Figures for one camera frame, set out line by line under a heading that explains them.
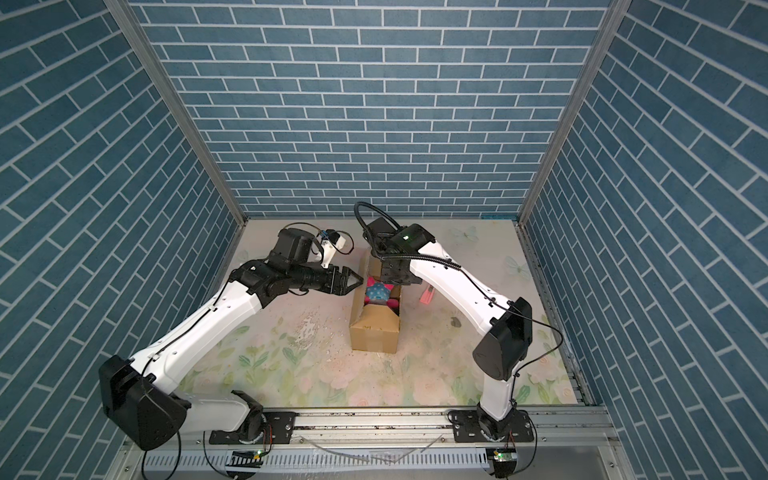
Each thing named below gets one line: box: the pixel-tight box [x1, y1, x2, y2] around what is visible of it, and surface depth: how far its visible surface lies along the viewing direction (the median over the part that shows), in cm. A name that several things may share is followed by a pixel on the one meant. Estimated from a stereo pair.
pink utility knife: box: [419, 284, 435, 305], surface depth 100 cm
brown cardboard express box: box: [350, 249, 401, 354], surface depth 79 cm
